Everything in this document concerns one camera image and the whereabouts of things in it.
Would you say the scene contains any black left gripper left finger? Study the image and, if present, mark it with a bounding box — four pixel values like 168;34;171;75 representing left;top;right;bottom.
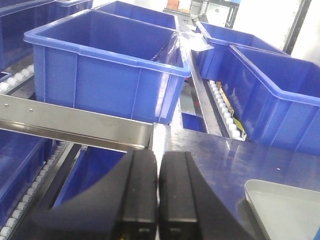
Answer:
14;147;157;240

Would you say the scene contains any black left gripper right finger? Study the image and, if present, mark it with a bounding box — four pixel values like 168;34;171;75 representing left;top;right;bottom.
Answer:
158;151;265;240

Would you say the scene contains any white roller track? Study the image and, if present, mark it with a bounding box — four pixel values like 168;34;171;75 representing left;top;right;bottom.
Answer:
208;80;247;141

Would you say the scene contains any grey plastic tray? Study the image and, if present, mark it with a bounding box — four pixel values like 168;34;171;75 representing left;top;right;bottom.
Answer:
244;179;320;240

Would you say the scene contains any blue bin near right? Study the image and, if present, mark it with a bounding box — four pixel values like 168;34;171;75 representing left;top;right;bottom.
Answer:
221;45;320;155

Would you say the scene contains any blue bin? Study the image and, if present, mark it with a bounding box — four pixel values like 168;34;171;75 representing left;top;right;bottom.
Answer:
196;21;288;80
0;0;93;71
24;9;191;124
92;0;179;30
221;45;320;155

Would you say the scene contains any blue bin far right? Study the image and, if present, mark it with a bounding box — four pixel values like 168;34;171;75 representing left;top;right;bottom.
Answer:
196;21;288;80

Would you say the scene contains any blue bin near left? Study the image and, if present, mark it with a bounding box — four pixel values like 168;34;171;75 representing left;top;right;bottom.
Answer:
24;9;191;124

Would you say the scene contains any clear plastic wrap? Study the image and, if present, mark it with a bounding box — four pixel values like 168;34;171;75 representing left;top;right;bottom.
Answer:
171;31;215;52

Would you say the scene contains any blue bin far left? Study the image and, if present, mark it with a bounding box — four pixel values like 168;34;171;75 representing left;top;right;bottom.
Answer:
92;0;179;30

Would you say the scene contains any blue bin upper left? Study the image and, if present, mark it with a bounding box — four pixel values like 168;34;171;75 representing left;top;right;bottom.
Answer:
0;0;93;71

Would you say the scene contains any steel centre divider rail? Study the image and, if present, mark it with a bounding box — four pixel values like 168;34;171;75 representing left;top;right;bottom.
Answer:
179;22;231;137

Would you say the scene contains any steel shelf front rail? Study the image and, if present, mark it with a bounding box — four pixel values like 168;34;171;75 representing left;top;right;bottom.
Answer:
0;95;153;152

